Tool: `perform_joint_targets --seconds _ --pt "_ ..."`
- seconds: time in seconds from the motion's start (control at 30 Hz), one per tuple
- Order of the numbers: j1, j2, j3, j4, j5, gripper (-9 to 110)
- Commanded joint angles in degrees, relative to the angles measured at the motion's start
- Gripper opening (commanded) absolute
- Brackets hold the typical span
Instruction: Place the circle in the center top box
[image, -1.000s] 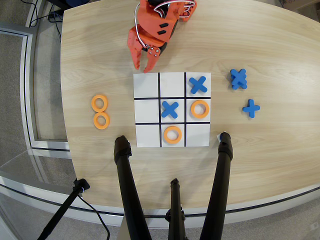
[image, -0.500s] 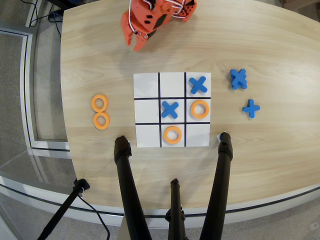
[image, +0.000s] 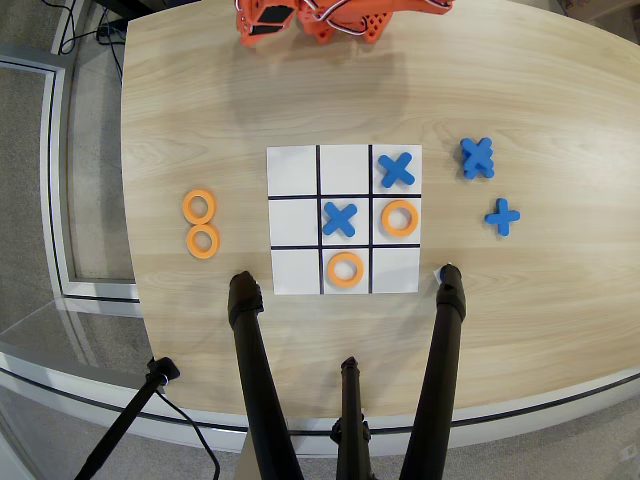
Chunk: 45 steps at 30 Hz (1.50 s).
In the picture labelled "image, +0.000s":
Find dark furniture base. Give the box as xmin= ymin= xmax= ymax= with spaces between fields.
xmin=94 ymin=0 xmax=201 ymax=21

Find black floor cables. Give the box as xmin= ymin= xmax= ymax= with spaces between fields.
xmin=52 ymin=0 xmax=126 ymax=84

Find white tic-tac-toe board sheet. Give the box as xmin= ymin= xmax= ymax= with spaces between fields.
xmin=266 ymin=144 xmax=424 ymax=296

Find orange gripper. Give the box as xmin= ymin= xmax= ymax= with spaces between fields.
xmin=234 ymin=0 xmax=302 ymax=48

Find blue cross piece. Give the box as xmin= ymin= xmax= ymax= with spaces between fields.
xmin=377 ymin=151 xmax=417 ymax=190
xmin=459 ymin=137 xmax=495 ymax=171
xmin=483 ymin=197 xmax=522 ymax=238
xmin=462 ymin=149 xmax=496 ymax=180
xmin=322 ymin=201 xmax=359 ymax=238

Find black cable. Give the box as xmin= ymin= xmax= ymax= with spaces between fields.
xmin=154 ymin=387 xmax=221 ymax=480

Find orange ring piece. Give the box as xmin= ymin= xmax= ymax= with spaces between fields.
xmin=186 ymin=223 xmax=221 ymax=260
xmin=326 ymin=251 xmax=366 ymax=290
xmin=381 ymin=199 xmax=420 ymax=237
xmin=182 ymin=188 xmax=218 ymax=226

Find metal framed glass panel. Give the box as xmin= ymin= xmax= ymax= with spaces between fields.
xmin=0 ymin=42 xmax=146 ymax=316

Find thin black stand pole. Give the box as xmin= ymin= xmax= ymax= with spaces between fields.
xmin=73 ymin=356 xmax=181 ymax=480

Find short black tripod leg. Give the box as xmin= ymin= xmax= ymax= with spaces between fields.
xmin=329 ymin=356 xmax=375 ymax=480

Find cardboard box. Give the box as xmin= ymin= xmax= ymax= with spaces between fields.
xmin=552 ymin=0 xmax=640 ymax=24

